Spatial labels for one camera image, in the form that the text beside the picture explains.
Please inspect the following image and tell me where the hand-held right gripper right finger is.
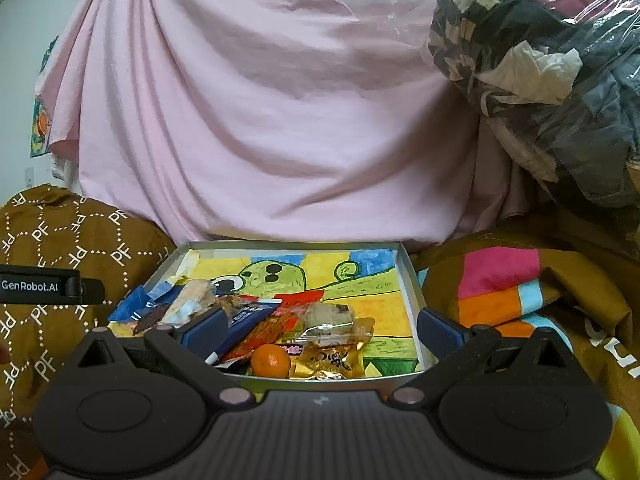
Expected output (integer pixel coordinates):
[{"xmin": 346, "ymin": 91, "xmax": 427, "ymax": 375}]
[{"xmin": 387, "ymin": 307, "xmax": 596, "ymax": 408}]

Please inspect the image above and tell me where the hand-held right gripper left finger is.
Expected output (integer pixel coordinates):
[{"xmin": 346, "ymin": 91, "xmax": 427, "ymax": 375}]
[{"xmin": 52, "ymin": 306, "xmax": 258, "ymax": 408}]

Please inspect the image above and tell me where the clear nougat bar packet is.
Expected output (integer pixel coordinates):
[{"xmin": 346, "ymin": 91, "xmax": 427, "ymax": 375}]
[{"xmin": 160, "ymin": 280, "xmax": 218, "ymax": 326}]

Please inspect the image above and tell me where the dark blue snack packet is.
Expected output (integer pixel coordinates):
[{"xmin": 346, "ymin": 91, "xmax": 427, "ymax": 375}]
[{"xmin": 205, "ymin": 300, "xmax": 283, "ymax": 366}]

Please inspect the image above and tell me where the dark chocolate snack packet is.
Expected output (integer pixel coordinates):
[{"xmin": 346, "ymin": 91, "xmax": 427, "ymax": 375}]
[{"xmin": 132, "ymin": 309, "xmax": 167, "ymax": 337}]

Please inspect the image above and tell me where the grey cardboard tray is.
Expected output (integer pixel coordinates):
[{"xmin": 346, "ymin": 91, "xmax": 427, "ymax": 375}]
[{"xmin": 107, "ymin": 241, "xmax": 438, "ymax": 396}]

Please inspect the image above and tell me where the orange red snack packet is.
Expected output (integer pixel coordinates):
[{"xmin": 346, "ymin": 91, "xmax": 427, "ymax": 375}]
[{"xmin": 220, "ymin": 305, "xmax": 321, "ymax": 363}]

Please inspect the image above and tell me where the tangerine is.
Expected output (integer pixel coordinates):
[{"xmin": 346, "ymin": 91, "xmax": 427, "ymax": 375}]
[{"xmin": 250, "ymin": 342, "xmax": 292, "ymax": 378}]

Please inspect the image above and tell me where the clear green cake packet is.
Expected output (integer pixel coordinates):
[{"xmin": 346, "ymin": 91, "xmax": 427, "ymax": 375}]
[{"xmin": 300, "ymin": 302, "xmax": 376, "ymax": 346}]

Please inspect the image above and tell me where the gold snack packet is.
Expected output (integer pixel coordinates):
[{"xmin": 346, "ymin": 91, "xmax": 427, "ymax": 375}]
[{"xmin": 290, "ymin": 337, "xmax": 366, "ymax": 381}]

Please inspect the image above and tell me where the brown patterned quilt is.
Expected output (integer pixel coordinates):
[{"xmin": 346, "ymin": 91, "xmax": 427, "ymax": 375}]
[{"xmin": 0, "ymin": 185, "xmax": 176, "ymax": 480}]

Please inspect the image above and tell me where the colourful cartoon printed blanket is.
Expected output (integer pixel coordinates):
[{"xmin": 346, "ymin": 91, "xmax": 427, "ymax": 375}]
[{"xmin": 410, "ymin": 210, "xmax": 640, "ymax": 480}]

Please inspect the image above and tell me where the colourful cartoon drawing sheet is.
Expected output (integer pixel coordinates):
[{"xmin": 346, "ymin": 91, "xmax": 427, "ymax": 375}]
[{"xmin": 107, "ymin": 250, "xmax": 416, "ymax": 376}]

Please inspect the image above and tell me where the pink bed sheet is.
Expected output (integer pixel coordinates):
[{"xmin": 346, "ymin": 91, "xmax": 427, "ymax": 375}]
[{"xmin": 37, "ymin": 0, "xmax": 531, "ymax": 256}]

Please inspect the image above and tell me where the clear plastic bag of clothes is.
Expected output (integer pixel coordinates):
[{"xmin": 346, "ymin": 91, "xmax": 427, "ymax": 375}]
[{"xmin": 425, "ymin": 0, "xmax": 640, "ymax": 208}]

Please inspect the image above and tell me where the wall poster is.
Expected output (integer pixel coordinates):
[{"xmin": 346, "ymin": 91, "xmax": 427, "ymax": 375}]
[{"xmin": 30, "ymin": 35, "xmax": 61, "ymax": 157}]

